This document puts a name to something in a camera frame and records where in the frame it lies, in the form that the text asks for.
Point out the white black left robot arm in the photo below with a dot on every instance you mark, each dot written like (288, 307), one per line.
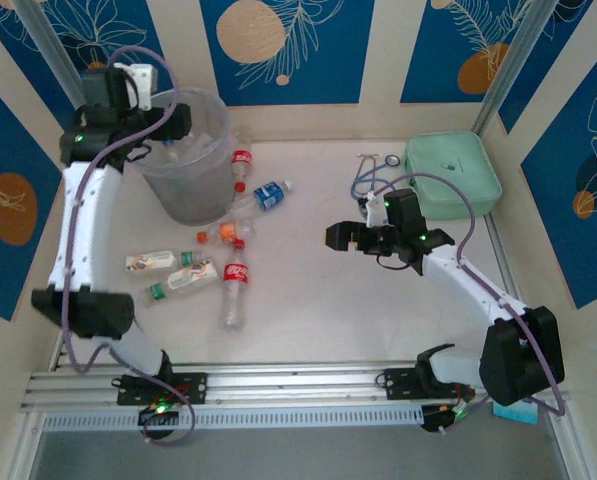
(85, 225)

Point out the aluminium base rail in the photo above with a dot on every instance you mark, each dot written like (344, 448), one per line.
(298, 385)

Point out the blue white wipes packet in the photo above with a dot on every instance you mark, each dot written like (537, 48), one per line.
(515, 415)

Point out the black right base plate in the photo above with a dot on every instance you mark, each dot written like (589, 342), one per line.
(400, 385)

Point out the large red label cola bottle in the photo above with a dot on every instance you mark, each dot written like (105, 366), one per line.
(236, 272)

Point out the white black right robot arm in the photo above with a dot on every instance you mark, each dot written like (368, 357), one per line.
(468, 280)

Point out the aluminium frame post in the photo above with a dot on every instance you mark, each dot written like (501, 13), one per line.
(48, 40)
(518, 60)

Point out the small blue label bottle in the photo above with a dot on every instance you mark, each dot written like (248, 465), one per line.
(269, 194)

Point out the black controller board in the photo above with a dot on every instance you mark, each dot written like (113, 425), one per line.
(158, 412)
(438, 417)

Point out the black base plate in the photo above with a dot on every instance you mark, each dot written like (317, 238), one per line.
(400, 385)
(193, 387)

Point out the white orange label bottle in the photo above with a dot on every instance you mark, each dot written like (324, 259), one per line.
(193, 272)
(150, 261)

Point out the aluminium side rail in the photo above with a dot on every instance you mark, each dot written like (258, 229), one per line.
(58, 355)
(502, 255)

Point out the orange label plastic bottle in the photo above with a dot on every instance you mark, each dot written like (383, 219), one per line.
(228, 231)

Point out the blue stethoscope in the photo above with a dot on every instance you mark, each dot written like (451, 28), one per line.
(365, 172)

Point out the small red label cola bottle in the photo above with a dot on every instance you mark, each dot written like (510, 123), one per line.
(241, 159)

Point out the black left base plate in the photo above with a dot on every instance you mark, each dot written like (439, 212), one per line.
(193, 387)

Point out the mint green zip case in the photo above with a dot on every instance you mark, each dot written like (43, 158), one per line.
(453, 170)

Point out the translucent plastic bin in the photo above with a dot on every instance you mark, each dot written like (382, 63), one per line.
(193, 195)

